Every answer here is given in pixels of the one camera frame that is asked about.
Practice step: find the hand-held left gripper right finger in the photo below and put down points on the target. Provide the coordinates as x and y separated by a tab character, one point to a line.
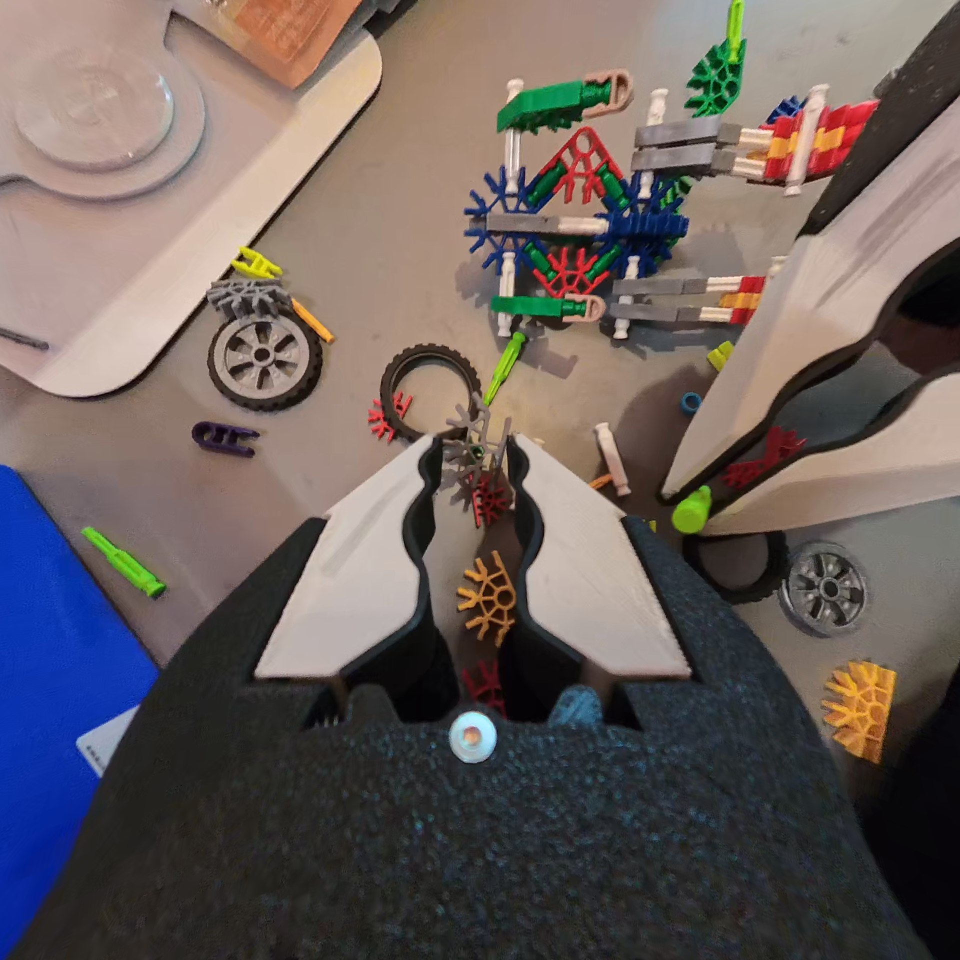
600	600

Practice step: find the light green rod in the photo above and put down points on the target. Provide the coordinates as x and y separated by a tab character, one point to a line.
690	511
124	562
504	369

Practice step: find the grey spoked wheel with tyre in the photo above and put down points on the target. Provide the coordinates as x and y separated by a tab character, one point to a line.
262	360

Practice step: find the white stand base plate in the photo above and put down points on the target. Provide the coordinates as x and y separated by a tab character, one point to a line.
112	225

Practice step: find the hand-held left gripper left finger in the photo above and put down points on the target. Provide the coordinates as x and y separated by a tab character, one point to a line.
352	592

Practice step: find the yellow sun connector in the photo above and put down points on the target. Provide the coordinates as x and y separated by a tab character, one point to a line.
859	712
487	600

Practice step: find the small red connector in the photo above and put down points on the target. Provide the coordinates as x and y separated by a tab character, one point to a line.
390	416

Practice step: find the orange toy set package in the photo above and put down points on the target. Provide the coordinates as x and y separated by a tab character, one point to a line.
292	37

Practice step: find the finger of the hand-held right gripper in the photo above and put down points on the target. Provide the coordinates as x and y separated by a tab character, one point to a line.
862	472
825	285

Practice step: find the black tyre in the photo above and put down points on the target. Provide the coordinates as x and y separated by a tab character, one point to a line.
390	375
697	570

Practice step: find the small yellow clip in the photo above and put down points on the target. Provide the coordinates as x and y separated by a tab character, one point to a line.
720	357

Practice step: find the blue bin with square tag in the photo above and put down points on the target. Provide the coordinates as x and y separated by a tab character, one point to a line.
60	637

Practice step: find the grey snowflake connector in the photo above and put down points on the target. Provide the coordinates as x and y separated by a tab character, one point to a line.
469	435

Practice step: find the multicolour construction toy model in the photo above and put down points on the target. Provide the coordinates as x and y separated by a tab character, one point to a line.
600	225

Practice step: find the white rod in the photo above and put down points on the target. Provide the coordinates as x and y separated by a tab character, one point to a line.
611	459

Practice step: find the yellow-green connector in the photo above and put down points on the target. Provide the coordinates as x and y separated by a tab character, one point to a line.
256	264

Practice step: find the purple connector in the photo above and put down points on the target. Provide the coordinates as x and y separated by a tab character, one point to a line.
223	439

